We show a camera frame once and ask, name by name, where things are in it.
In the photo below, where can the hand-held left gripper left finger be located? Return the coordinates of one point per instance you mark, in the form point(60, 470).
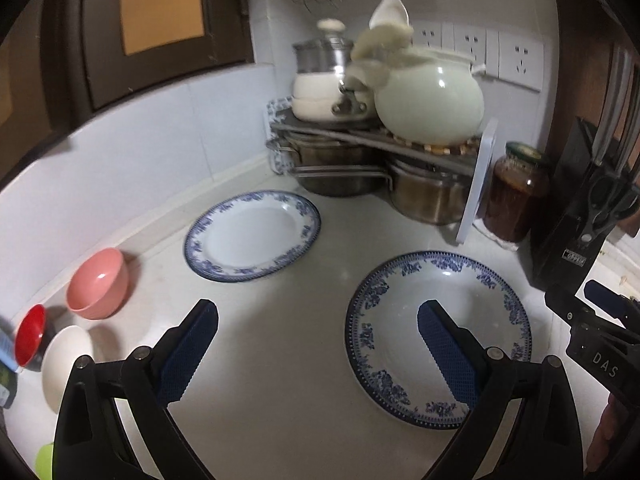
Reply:
point(187, 360)

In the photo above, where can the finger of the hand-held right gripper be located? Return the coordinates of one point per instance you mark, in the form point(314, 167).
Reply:
point(605, 295)
point(565, 305)

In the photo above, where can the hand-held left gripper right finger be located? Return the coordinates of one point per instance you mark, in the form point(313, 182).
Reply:
point(445, 355)

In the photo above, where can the large blue patterned plate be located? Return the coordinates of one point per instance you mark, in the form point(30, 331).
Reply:
point(400, 305)

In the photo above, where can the pink bowl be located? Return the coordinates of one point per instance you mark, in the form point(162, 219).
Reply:
point(97, 280)

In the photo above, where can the white bowl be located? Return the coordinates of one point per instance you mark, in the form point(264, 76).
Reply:
point(65, 365)

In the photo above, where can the small blue patterned plate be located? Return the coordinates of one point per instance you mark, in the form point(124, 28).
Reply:
point(250, 235)

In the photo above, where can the red bowl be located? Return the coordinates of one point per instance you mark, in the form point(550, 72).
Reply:
point(30, 335)

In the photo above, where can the person's right hand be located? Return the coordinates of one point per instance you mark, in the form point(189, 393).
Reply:
point(607, 425)

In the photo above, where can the black knife block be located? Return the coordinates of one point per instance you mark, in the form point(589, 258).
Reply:
point(560, 210)

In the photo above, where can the black kitchen scissors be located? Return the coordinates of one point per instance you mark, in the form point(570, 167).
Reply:
point(600, 195)

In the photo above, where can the glass jar of sauce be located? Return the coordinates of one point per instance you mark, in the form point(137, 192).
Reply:
point(515, 195)

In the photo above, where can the tall steel pot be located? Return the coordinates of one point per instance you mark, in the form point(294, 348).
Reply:
point(425, 195)

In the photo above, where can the bright green plastic item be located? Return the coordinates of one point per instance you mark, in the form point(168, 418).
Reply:
point(46, 462)

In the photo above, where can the white pump bottle blue label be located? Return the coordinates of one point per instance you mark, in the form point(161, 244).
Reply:
point(6, 350)

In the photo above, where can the woven trivet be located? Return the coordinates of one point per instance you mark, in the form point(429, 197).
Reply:
point(440, 149)

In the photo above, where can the wide steel pot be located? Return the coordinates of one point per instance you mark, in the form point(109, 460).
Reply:
point(340, 175)

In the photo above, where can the brown wooden panel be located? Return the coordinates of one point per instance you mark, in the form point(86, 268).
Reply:
point(575, 60)

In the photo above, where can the grey kitchen rack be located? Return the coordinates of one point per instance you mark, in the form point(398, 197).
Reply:
point(350, 132)

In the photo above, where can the large white ceramic pot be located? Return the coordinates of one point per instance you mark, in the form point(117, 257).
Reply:
point(430, 100)

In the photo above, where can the cream saucepan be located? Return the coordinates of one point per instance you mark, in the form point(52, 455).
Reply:
point(312, 102)

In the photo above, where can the steel lid with white knob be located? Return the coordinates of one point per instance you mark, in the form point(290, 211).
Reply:
point(320, 57)

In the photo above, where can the white wall socket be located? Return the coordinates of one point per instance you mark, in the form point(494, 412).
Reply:
point(522, 60)
point(470, 45)
point(426, 35)

